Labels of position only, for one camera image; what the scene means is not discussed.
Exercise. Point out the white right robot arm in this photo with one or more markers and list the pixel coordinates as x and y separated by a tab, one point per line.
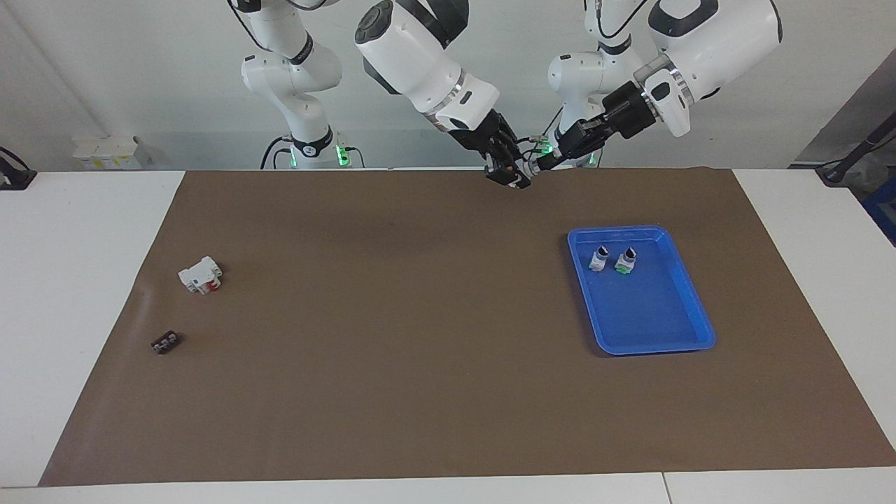
409	56

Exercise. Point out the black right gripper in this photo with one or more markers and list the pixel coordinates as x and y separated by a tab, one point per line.
486	136

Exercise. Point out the brown table mat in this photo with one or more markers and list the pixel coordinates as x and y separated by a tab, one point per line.
420	350

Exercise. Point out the small dark terminal block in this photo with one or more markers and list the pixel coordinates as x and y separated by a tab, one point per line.
165	343

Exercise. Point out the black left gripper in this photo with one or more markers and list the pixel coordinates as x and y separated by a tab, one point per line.
628	110

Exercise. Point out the blue crate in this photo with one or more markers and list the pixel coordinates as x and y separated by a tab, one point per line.
883	213

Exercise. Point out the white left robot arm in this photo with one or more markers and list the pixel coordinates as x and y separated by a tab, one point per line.
707	42

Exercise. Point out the black stand pole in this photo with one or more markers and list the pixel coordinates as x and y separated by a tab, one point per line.
850	157

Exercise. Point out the white cardboard box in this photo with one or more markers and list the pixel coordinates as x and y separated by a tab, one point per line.
105	150

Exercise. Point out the blue plastic tray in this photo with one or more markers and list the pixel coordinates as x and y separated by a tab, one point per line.
651	315

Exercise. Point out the black clamp mount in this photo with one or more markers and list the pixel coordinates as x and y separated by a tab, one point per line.
14	175

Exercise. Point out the white circuit breaker red lever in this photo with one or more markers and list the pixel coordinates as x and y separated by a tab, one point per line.
198	275

